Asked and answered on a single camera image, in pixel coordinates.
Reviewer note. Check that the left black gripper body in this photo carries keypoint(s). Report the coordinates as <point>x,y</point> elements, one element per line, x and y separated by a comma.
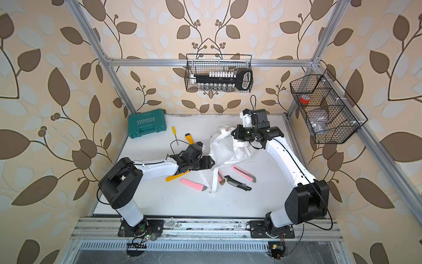
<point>194,164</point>

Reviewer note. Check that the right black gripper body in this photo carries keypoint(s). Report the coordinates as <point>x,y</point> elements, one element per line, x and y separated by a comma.
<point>248,133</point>

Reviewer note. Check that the white printed tote pouch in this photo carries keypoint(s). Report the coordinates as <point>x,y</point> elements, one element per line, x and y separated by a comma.
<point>225,151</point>

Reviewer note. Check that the large yellow utility knife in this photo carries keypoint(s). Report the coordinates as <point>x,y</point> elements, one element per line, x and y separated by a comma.
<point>170,178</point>

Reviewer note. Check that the black utility knife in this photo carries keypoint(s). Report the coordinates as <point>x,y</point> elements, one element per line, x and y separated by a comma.
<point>237,184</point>

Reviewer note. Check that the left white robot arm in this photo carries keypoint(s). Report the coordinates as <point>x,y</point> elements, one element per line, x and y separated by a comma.
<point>119,185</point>

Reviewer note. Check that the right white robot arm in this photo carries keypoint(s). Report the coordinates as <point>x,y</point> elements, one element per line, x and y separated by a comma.
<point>308,197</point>

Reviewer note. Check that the yellow knife near pouch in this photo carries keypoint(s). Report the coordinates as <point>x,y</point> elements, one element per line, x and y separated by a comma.
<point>189,138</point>

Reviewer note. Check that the red item in basket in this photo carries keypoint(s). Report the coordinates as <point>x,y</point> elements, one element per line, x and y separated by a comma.
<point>305,99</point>

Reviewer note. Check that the black socket bit holder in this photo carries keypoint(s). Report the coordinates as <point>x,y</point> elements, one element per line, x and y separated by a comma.
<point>236,80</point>

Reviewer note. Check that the clear plastic bag in basket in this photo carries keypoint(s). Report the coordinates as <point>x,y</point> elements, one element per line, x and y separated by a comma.
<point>319,120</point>

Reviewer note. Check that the green plastic tool case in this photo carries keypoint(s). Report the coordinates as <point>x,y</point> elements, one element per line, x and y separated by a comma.
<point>141,124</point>

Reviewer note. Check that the yellow handle screwdriver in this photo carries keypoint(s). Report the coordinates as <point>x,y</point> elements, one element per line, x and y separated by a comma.
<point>175,135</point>

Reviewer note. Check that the right black wire basket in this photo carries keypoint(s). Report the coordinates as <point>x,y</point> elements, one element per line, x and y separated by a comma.
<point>345,116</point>

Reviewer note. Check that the black wire basket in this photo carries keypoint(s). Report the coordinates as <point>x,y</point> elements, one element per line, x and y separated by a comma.
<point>207,62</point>
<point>345,116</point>

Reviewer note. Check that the back black wire basket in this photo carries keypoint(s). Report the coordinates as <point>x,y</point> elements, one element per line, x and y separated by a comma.
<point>207,62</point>

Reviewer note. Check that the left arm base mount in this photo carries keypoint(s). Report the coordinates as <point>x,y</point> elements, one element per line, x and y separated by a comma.
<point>140,227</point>

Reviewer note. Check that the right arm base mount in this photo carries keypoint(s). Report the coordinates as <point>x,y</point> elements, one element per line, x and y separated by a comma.
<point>265,230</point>

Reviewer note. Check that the aluminium front rail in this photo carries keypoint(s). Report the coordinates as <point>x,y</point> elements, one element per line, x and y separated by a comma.
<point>201,229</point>

